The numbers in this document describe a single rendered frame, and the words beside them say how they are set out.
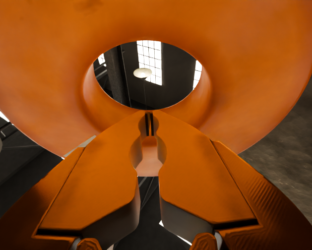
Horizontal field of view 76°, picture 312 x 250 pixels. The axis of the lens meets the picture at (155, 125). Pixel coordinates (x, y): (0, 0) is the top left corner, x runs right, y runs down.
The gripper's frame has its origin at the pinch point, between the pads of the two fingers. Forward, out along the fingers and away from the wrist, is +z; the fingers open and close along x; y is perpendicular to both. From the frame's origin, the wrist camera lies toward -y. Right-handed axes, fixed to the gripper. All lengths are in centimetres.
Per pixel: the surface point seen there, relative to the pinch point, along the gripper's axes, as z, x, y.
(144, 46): 842, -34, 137
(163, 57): 803, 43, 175
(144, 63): 866, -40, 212
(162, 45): 793, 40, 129
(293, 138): 21.3, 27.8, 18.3
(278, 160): 23.3, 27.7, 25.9
